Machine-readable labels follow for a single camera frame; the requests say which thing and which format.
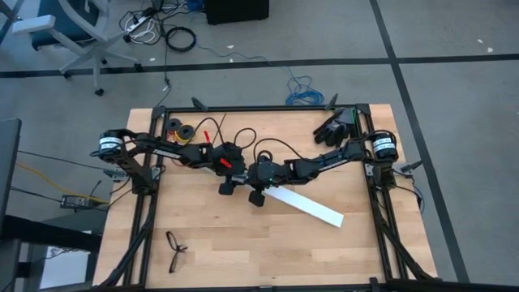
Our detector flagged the white power strip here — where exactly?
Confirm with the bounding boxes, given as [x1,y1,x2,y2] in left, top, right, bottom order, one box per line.
[125,15,149,33]

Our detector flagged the black box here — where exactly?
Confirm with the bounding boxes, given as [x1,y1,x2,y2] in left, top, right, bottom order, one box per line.
[202,0,271,26]

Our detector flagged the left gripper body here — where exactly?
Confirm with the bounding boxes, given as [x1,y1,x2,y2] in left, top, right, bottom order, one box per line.
[209,141,249,197]

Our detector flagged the blue coiled cable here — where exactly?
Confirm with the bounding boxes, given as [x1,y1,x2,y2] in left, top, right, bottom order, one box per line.
[196,43,325,107]

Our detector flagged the thin black floor cable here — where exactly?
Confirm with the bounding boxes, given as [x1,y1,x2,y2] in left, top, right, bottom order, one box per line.
[153,22,174,109]

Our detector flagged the white duct cover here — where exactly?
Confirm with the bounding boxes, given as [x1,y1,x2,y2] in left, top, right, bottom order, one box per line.
[242,181,345,229]

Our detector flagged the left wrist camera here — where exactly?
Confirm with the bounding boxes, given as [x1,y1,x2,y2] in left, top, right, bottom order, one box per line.
[222,145,245,171]

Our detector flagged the black coiled cable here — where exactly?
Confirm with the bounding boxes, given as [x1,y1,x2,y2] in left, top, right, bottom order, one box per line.
[165,26,198,53]

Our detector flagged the black left camera cable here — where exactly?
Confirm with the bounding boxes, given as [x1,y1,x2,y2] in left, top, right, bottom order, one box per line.
[190,116,259,152]

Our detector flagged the black work glove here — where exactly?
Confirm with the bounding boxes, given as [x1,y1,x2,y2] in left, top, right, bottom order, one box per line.
[312,107,362,148]

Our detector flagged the black right camera cable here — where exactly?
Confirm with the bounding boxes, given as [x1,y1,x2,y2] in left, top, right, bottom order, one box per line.
[252,137,311,164]

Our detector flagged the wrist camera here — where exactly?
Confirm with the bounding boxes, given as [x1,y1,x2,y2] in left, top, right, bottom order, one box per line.
[222,145,245,171]
[270,162,291,183]

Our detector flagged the black spool of yellow wire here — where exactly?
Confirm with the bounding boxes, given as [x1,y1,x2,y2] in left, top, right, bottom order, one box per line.
[174,124,198,145]

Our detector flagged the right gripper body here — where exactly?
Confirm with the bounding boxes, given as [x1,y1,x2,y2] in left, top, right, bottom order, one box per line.
[245,150,294,208]

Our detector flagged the yellow floor cable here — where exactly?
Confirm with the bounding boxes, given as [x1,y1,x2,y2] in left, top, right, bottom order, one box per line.
[15,161,110,204]

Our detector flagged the dark-framed eyeglasses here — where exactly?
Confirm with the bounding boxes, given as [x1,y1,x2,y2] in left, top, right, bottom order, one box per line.
[165,230,189,275]

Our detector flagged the swivel office chair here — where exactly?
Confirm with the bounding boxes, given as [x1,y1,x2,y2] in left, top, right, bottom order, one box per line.
[11,0,144,97]

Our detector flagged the black camera cable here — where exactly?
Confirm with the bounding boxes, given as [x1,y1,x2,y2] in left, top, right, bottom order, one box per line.
[252,137,311,164]
[190,116,259,152]

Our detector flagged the dark side table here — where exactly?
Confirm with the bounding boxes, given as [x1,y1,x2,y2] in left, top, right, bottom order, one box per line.
[0,117,103,292]

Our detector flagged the grey metal mount bracket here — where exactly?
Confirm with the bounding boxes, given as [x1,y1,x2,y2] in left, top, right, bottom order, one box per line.
[103,167,131,183]
[399,160,423,174]

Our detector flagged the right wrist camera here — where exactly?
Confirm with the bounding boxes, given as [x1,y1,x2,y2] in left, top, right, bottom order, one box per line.
[270,162,291,183]

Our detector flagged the black aluminium table frame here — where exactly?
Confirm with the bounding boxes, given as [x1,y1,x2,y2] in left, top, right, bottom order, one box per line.
[92,95,443,292]

